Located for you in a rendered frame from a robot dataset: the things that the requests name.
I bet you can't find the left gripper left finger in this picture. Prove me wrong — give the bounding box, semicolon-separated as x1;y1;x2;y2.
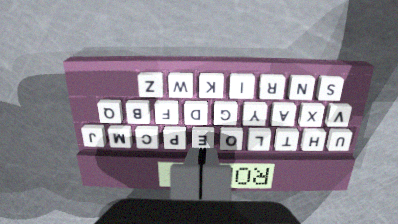
170;147;203;201

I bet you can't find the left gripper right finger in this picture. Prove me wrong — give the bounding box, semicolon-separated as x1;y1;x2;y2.
201;148;232;201

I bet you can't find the mauve keyboard case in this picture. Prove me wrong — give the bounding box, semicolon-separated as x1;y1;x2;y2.
63;56;374;191

